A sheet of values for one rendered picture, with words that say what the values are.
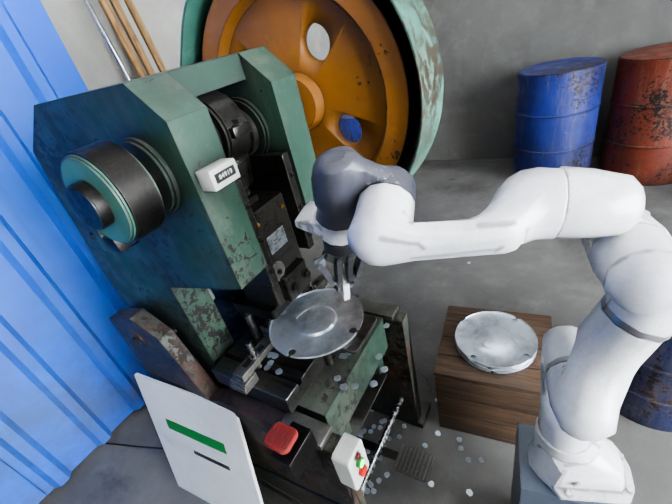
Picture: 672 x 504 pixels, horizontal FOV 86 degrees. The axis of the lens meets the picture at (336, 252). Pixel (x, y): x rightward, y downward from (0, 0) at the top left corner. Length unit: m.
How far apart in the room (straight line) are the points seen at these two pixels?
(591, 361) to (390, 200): 0.49
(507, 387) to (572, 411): 0.62
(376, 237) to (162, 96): 0.46
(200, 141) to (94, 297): 1.43
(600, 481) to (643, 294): 0.61
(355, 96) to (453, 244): 0.66
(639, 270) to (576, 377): 0.29
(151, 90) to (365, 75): 0.56
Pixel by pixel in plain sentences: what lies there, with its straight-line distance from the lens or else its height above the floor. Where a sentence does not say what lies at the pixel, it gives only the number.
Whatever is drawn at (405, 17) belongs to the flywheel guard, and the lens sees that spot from 0.97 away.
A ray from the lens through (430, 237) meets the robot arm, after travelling 0.54.
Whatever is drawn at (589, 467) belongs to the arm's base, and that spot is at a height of 0.54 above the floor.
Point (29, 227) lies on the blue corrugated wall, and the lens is 1.94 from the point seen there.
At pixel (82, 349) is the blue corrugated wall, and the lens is 2.12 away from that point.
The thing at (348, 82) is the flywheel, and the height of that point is 1.37.
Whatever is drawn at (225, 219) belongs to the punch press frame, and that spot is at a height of 1.22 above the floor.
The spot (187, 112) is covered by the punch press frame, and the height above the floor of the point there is 1.43.
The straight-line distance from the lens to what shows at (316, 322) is 1.09.
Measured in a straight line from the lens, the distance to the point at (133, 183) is 0.72.
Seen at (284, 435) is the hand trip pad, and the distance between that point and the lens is 0.93.
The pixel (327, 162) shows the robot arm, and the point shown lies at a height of 1.33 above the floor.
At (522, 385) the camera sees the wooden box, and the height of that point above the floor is 0.35.
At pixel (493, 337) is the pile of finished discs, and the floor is 0.38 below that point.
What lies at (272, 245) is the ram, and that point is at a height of 1.06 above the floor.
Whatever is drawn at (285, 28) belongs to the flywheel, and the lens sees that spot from 1.19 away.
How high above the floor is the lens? 1.51
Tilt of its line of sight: 31 degrees down
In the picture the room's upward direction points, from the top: 14 degrees counter-clockwise
